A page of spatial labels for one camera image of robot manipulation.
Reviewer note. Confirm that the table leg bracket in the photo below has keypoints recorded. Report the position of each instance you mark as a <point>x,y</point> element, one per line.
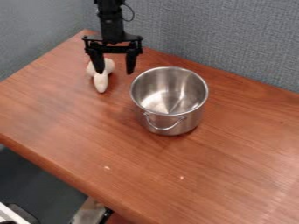
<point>93,213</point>

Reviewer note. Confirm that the white toy mushroom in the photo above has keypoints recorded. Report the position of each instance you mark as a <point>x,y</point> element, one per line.
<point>101,78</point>

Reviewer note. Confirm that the stainless steel pot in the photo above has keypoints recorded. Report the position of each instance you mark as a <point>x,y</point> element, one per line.
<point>169,95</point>

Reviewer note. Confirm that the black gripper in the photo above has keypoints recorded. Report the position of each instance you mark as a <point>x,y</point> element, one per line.
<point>113,40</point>

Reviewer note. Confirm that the white and black floor object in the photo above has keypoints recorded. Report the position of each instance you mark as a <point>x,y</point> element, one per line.
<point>13,214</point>

